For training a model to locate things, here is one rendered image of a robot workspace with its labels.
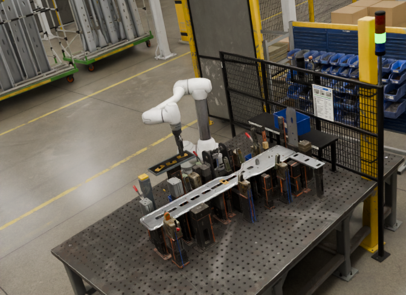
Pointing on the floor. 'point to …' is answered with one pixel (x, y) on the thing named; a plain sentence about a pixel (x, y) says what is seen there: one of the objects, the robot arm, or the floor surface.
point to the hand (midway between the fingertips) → (180, 151)
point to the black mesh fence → (316, 119)
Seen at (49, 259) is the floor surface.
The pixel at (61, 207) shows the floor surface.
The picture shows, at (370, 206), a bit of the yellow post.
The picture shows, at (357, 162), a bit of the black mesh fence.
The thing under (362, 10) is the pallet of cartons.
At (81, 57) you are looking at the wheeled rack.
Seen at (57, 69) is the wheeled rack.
